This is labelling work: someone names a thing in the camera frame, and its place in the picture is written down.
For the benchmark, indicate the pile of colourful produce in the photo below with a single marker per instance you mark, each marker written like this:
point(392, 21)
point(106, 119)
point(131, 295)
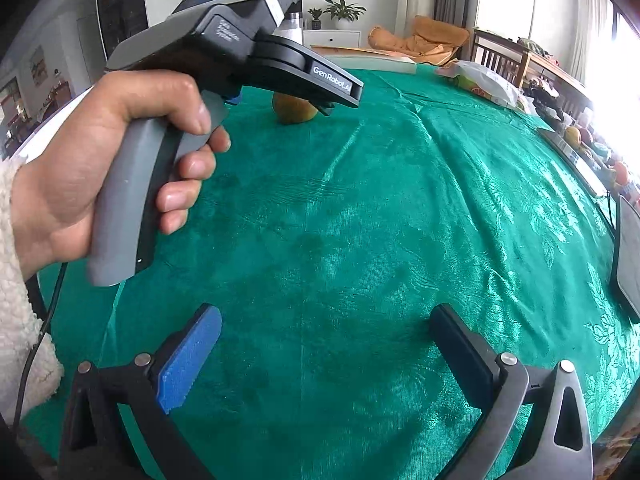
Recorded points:
point(590, 147)

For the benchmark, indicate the white plastic bag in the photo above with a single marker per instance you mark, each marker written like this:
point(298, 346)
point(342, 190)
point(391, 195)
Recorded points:
point(482, 82)

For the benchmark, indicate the wooden bench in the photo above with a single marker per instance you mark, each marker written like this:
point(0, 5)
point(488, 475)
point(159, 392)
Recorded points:
point(530, 70)

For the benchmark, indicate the small potted plant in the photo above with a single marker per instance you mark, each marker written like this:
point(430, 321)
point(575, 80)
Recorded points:
point(315, 17)

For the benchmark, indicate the person's left forearm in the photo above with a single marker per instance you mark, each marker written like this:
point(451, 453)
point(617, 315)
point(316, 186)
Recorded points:
point(20, 310)

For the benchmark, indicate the green tablecloth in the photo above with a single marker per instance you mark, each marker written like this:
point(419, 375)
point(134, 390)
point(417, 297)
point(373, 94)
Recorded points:
point(375, 260)

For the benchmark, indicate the dark display cabinet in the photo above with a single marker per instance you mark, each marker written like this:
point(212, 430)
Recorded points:
point(122, 0)

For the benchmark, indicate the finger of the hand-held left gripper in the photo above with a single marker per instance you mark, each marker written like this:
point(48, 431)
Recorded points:
point(233, 97)
point(325, 108)

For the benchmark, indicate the black tablet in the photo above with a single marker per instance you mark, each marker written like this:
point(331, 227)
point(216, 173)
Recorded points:
point(629, 260)

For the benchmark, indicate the framed wall picture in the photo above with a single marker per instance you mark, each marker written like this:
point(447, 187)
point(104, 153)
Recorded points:
point(37, 62)

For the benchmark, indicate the person's left hand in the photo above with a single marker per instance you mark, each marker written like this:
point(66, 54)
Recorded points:
point(75, 175)

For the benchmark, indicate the white low cabinet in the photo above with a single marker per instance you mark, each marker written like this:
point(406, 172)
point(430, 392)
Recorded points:
point(332, 38)

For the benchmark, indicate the green potted plant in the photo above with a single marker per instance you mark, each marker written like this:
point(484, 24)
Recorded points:
point(344, 10)

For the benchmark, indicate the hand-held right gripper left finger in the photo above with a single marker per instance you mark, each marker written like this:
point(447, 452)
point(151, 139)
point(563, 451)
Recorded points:
point(190, 355)

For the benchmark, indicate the yellow-green pear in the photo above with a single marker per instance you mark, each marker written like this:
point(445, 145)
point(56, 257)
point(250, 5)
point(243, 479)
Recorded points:
point(295, 109)

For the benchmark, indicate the clear container with black lid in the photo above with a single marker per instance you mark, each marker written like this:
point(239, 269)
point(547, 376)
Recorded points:
point(295, 25)

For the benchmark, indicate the flat white box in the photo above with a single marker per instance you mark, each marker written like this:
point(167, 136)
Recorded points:
point(372, 60)

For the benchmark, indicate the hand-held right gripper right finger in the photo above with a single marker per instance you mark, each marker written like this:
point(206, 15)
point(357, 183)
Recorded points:
point(465, 360)

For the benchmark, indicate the white panel board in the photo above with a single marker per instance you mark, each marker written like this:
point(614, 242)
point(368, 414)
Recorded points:
point(45, 130)

